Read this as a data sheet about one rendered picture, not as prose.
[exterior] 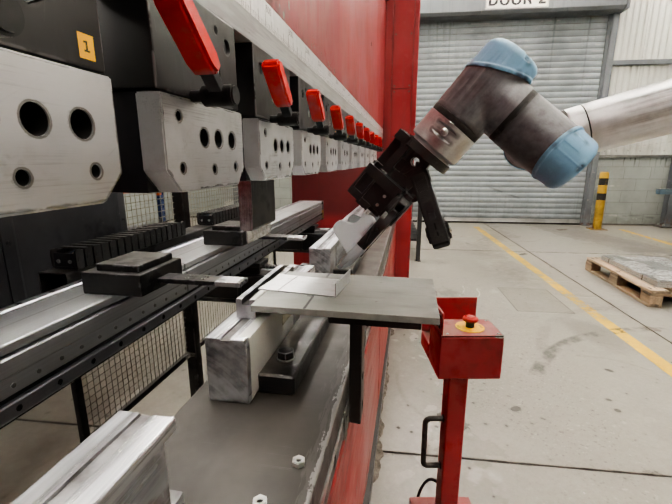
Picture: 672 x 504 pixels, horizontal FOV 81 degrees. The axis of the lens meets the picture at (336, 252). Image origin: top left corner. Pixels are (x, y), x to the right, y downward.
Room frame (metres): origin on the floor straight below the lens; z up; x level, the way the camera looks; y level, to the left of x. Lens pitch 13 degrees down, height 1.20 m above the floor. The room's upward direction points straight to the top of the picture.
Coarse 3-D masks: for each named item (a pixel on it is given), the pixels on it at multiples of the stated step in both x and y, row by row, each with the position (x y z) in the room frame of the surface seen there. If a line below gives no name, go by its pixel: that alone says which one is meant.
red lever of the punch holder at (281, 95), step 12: (264, 60) 0.49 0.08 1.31; (276, 60) 0.49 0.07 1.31; (264, 72) 0.49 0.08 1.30; (276, 72) 0.49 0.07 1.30; (276, 84) 0.50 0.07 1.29; (276, 96) 0.52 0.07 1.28; (288, 96) 0.52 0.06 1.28; (288, 108) 0.54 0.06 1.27; (276, 120) 0.56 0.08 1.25; (288, 120) 0.55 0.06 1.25; (300, 120) 0.56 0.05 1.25
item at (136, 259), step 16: (128, 256) 0.68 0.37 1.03; (144, 256) 0.68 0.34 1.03; (160, 256) 0.68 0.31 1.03; (96, 272) 0.62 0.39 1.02; (112, 272) 0.62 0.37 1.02; (128, 272) 0.62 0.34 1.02; (144, 272) 0.62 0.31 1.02; (160, 272) 0.65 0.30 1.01; (176, 272) 0.70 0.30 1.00; (96, 288) 0.62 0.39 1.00; (112, 288) 0.61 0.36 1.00; (128, 288) 0.61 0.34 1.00; (144, 288) 0.61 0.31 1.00
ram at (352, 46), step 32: (224, 0) 0.45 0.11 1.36; (288, 0) 0.67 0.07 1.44; (320, 0) 0.89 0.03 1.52; (352, 0) 1.32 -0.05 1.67; (384, 0) 2.58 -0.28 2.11; (256, 32) 0.53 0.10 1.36; (320, 32) 0.89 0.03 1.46; (352, 32) 1.33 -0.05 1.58; (384, 32) 2.64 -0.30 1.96; (288, 64) 0.66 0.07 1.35; (352, 64) 1.34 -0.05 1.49; (384, 64) 2.71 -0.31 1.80
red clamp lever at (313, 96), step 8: (312, 96) 0.69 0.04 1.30; (320, 96) 0.70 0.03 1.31; (312, 104) 0.70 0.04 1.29; (320, 104) 0.70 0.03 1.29; (312, 112) 0.71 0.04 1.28; (320, 112) 0.71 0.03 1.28; (320, 120) 0.73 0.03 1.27; (312, 128) 0.75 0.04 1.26; (320, 128) 0.74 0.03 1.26; (328, 128) 0.74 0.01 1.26
